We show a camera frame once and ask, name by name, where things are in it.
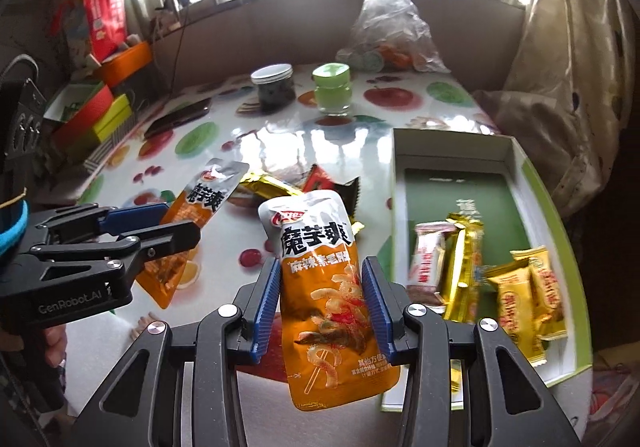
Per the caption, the yellow-green box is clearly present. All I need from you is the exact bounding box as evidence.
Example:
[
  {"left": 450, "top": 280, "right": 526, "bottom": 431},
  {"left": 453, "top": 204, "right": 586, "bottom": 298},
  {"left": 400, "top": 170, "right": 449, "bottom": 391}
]
[{"left": 91, "top": 94, "right": 132, "bottom": 142}]

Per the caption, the orange box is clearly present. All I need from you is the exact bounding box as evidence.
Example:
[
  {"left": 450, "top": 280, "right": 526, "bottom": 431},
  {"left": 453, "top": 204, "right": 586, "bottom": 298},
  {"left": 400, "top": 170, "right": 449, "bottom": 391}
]
[{"left": 91, "top": 40, "right": 154, "bottom": 89}]

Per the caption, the white foam sheet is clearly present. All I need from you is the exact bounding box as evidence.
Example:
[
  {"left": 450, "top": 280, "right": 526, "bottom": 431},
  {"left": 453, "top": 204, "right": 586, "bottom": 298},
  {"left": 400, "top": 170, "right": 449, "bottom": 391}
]
[{"left": 64, "top": 312, "right": 151, "bottom": 420}]

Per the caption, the grey striped box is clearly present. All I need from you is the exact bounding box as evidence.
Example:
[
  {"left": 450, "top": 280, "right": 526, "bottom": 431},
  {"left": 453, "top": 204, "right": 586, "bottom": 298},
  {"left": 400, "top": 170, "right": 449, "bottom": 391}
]
[{"left": 81, "top": 116, "right": 140, "bottom": 174}]

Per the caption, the colourful bedding cloth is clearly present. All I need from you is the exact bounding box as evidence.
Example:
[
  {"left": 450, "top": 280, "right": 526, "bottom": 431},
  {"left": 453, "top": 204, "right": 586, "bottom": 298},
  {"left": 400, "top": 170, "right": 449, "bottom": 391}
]
[{"left": 585, "top": 344, "right": 640, "bottom": 447}]

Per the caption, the black phone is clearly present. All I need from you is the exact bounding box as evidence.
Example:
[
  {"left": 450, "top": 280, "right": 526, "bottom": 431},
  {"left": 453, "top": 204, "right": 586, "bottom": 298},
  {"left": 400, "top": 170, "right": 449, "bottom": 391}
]
[{"left": 143, "top": 97, "right": 213, "bottom": 139}]

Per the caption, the clear plastic bag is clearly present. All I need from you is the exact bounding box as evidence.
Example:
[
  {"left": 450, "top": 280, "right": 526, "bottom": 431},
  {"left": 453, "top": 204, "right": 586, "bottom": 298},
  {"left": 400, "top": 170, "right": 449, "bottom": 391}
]
[{"left": 336, "top": 0, "right": 453, "bottom": 74}]

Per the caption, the person's left hand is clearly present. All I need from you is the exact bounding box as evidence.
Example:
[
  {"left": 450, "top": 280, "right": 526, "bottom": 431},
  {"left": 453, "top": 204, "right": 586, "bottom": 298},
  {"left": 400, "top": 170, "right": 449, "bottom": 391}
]
[{"left": 44, "top": 324, "right": 69, "bottom": 369}]

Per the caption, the gold peanut candy packet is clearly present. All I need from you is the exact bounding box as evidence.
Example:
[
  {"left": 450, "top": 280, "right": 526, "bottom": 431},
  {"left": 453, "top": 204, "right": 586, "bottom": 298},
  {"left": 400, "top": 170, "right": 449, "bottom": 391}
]
[
  {"left": 486, "top": 261, "right": 550, "bottom": 368},
  {"left": 510, "top": 246, "right": 570, "bottom": 342}
]

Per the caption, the fruit print plastic tablecloth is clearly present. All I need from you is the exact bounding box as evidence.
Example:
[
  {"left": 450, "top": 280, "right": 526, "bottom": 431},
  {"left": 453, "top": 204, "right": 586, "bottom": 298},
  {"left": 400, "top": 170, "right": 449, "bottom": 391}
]
[{"left": 65, "top": 62, "right": 596, "bottom": 447}]

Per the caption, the red paper bag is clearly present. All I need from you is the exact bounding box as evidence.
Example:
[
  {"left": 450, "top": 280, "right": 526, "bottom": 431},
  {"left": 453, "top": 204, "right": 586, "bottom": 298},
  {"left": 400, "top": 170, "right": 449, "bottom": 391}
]
[{"left": 80, "top": 0, "right": 129, "bottom": 64}]

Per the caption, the red box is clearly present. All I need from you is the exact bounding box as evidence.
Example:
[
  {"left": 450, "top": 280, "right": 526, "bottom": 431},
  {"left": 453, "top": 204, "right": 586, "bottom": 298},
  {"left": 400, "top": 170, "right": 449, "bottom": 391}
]
[{"left": 51, "top": 86, "right": 116, "bottom": 150}]

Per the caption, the green and white cardboard box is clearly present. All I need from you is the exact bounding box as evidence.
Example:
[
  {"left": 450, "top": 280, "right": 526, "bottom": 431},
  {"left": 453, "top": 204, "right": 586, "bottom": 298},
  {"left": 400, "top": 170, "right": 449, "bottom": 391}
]
[{"left": 379, "top": 127, "right": 595, "bottom": 414}]

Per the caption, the bright red snack packet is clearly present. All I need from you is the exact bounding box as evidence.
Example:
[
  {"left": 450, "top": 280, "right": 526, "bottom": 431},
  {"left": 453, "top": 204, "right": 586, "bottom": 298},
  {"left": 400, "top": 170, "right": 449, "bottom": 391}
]
[{"left": 327, "top": 176, "right": 363, "bottom": 224}]

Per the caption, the cream patterned curtain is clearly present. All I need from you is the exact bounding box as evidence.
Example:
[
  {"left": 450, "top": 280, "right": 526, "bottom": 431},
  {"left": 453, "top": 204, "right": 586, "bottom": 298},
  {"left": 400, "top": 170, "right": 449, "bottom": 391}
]
[{"left": 472, "top": 0, "right": 640, "bottom": 220}]

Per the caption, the small gold wrapper packet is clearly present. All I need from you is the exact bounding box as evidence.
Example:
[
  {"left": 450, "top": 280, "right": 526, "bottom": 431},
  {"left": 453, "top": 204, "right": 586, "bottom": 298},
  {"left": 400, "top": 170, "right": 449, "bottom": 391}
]
[{"left": 239, "top": 170, "right": 303, "bottom": 202}]

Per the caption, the thin dark cable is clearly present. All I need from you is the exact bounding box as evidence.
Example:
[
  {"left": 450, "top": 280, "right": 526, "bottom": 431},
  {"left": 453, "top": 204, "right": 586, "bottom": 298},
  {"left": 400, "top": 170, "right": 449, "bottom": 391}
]
[{"left": 167, "top": 10, "right": 193, "bottom": 100}]

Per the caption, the clear jar with dark contents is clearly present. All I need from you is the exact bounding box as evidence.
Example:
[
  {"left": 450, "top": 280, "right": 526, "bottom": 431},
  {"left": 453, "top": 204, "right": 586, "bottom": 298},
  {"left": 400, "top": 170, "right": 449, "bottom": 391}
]
[{"left": 250, "top": 64, "right": 297, "bottom": 115}]

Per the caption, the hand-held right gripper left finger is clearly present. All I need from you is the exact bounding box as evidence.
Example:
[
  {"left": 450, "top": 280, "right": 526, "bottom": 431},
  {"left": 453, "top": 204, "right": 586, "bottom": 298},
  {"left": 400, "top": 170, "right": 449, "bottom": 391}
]
[{"left": 74, "top": 257, "right": 282, "bottom": 447}]

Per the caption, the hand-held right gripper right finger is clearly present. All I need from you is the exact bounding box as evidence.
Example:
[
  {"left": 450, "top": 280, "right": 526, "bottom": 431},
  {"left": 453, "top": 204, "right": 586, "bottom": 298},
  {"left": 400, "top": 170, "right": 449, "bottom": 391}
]
[{"left": 361, "top": 256, "right": 583, "bottom": 447}]

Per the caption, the green lidded jar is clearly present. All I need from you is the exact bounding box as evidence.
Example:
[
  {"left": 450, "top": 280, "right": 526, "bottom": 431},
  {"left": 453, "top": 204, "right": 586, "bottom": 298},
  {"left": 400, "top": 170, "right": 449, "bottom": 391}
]
[{"left": 312, "top": 62, "right": 354, "bottom": 116}]

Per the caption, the orange konjac snack pouch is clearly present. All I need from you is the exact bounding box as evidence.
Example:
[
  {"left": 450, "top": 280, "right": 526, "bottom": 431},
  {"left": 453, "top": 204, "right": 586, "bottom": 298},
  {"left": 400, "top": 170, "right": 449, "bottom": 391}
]
[
  {"left": 257, "top": 190, "right": 403, "bottom": 414},
  {"left": 134, "top": 158, "right": 251, "bottom": 310}
]

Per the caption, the white and maroon snack packet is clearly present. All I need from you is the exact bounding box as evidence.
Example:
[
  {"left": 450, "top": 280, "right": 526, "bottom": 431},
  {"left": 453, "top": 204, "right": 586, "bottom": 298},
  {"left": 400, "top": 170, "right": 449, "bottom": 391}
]
[{"left": 406, "top": 221, "right": 447, "bottom": 305}]

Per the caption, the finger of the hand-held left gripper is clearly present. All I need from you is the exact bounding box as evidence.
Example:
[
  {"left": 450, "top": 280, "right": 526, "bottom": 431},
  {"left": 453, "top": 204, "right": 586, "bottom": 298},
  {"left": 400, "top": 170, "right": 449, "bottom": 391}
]
[
  {"left": 32, "top": 204, "right": 170, "bottom": 248},
  {"left": 15, "top": 220, "right": 202, "bottom": 288}
]

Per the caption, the long gold snack bar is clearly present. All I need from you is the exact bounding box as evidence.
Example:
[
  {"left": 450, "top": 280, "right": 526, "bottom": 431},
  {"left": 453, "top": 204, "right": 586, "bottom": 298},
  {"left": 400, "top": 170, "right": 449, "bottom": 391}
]
[{"left": 442, "top": 211, "right": 487, "bottom": 324}]

